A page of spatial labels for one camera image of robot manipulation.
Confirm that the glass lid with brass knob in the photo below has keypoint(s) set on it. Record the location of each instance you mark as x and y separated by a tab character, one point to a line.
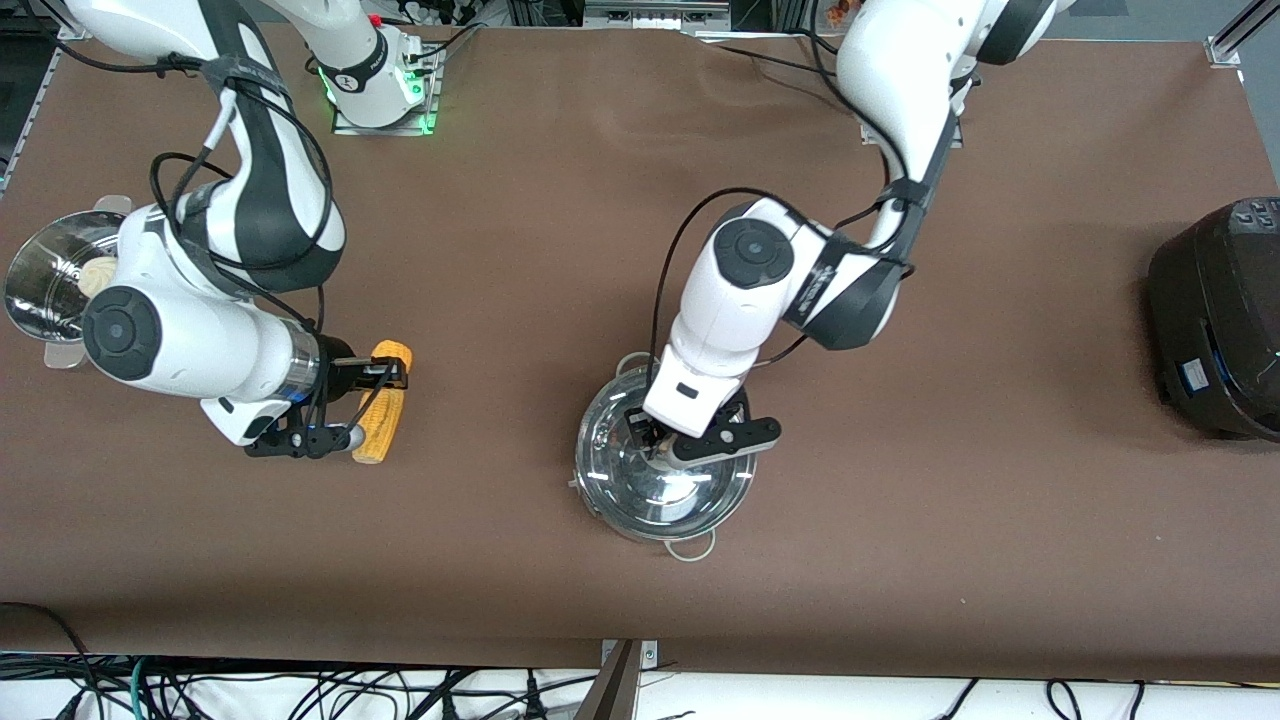
620	480

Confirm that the black rice cooker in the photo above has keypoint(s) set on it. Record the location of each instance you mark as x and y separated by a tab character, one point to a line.
1220	320

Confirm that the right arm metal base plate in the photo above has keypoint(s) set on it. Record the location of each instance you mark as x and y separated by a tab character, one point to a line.
345	128

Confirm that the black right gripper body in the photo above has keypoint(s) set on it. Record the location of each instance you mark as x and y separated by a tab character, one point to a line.
340	374

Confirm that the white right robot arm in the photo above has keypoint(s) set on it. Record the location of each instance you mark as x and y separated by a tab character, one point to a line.
200	340

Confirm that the silver aluminium side extrusion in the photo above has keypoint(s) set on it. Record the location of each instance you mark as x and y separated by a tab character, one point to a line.
30	110

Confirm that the dark aluminium bar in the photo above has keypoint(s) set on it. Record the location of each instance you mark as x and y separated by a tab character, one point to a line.
612	695

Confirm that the orange patterned object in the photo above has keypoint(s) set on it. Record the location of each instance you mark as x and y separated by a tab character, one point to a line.
845	10

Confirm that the grey metal table bracket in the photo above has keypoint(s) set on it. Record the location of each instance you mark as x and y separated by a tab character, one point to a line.
648	652

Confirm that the silver aluminium corner extrusion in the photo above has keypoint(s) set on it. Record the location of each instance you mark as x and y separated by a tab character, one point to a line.
1235	35

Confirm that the yellow corn cob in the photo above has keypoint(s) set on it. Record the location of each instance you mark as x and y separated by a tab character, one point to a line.
378	430

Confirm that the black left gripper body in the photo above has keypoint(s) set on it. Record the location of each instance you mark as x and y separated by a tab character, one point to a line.
641	424

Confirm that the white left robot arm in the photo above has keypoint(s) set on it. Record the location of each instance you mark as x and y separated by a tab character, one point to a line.
750	280

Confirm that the silver aluminium frame rail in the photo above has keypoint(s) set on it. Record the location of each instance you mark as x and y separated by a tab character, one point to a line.
655	15

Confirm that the white garlic bulb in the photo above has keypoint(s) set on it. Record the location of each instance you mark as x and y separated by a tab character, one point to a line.
100	275

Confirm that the small steel bowl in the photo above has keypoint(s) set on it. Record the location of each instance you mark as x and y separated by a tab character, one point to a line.
45	280

